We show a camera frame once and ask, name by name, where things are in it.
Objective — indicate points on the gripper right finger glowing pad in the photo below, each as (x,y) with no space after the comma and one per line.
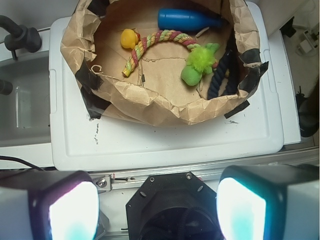
(269,202)

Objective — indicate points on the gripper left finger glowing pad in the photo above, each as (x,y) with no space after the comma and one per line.
(48,205)

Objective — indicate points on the green plush animal toy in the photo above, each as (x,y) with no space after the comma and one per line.
(199,62)

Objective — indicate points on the white plastic bin lid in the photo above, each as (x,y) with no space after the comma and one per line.
(110,144)

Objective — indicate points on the grey sink basin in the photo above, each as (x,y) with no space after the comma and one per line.
(25,111)

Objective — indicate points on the dark bag on floor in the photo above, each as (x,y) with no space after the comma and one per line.
(308,112)

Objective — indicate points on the white power strip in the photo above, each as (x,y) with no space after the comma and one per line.
(309,43)

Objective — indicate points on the black faucet fixture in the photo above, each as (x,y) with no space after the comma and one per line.
(20,37)

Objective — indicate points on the brown paper bag container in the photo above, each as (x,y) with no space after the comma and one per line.
(154,93)

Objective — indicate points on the yellow rubber duck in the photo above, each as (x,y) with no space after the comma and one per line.
(129,38)

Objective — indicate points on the blue plastic bottle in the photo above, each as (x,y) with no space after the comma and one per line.
(185,20)

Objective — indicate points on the black octagonal mount plate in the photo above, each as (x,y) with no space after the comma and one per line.
(177,206)

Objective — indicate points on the aluminium extrusion rail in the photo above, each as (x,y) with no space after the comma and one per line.
(209,171)

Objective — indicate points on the dark navy rope toy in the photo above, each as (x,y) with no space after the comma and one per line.
(226,68)

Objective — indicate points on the multicolour twisted rope toy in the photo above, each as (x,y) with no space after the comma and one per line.
(152,39)

